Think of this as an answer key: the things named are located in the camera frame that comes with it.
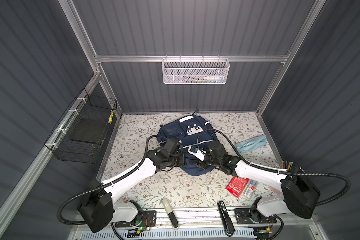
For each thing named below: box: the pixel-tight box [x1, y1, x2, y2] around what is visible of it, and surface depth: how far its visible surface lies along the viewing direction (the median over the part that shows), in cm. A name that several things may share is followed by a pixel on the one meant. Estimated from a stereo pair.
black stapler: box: [217, 200, 235, 237], surface depth 72 cm
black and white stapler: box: [162, 197, 179, 230], surface depth 74 cm
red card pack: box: [225, 176, 250, 198], surface depth 84 cm
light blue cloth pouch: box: [235, 134, 267, 154], surface depth 96 cm
